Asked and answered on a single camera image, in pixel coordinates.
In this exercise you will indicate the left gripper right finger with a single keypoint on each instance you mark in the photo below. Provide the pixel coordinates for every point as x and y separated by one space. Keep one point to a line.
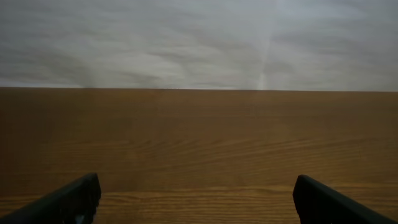
323 202

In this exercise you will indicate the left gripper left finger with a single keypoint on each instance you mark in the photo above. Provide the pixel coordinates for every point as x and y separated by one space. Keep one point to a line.
68 202

